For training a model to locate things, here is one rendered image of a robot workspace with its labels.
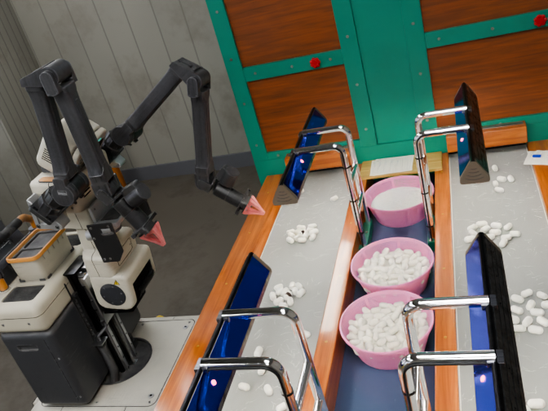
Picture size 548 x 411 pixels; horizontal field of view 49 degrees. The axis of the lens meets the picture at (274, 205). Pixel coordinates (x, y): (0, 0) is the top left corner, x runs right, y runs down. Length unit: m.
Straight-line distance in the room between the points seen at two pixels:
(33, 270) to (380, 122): 1.50
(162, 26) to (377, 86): 2.45
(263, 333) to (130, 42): 3.29
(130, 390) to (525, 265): 1.60
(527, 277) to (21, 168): 3.85
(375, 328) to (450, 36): 1.17
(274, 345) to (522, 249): 0.82
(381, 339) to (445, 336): 0.18
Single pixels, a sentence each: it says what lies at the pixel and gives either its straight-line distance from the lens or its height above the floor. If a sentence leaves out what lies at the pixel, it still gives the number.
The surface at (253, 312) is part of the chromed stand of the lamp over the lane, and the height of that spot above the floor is 1.12.
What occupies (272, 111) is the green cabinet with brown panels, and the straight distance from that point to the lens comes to 2.62.
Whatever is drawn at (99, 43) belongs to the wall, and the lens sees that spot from 4.90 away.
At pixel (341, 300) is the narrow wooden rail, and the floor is 0.76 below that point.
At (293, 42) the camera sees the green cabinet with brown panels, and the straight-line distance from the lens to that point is 2.50.
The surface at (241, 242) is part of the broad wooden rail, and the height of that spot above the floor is 0.76.
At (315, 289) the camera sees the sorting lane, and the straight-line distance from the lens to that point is 1.98.
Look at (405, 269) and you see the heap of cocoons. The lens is 1.99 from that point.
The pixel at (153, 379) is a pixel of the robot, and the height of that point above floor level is 0.28.
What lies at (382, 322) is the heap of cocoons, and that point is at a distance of 1.79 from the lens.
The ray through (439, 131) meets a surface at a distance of 1.94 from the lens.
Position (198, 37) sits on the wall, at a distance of 4.56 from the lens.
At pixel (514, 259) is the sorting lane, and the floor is 0.74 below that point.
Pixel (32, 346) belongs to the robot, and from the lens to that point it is 2.55.
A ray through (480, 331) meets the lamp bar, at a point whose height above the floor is 1.09.
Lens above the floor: 1.91
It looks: 28 degrees down
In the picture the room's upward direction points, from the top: 17 degrees counter-clockwise
